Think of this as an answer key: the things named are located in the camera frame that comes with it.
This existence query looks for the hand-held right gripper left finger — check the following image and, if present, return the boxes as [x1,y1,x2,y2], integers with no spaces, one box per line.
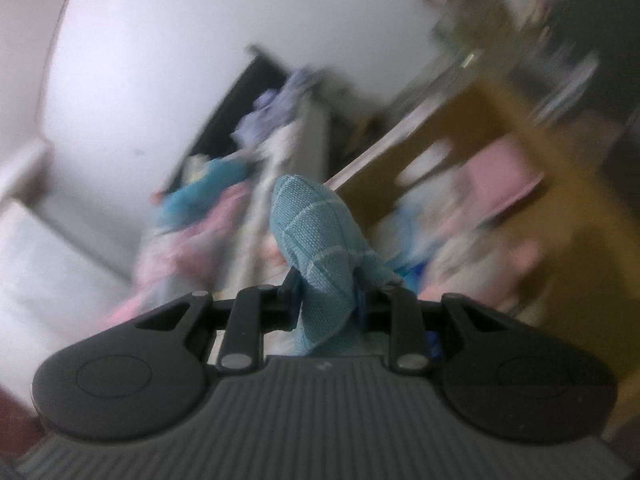
[134,266,303,372]

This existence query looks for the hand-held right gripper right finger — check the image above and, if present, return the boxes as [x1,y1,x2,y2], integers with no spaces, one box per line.
[356,280,508,375]

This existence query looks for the light blue towel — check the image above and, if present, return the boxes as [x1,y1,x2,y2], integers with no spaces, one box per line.
[269,174,403,358]

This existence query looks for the large cardboard box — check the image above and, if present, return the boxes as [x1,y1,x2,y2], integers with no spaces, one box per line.
[325,77,640,361]

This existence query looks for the pink and grey quilt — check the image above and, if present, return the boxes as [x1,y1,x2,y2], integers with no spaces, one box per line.
[107,185,261,321]

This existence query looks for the blue plush pillow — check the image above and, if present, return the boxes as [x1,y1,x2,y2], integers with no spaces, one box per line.
[155,157,251,231]

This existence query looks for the white fuzzy blanket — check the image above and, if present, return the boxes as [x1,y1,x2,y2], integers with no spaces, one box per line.
[240,110,331,281]

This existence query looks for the purple clothes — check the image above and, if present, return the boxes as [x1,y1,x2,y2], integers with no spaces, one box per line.
[232,67,326,151]

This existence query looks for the dark bed headboard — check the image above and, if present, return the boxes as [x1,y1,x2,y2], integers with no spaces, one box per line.
[165,45,301,196]

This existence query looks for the white cabinet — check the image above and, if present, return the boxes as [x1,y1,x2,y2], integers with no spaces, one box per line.
[0,140,131,321]

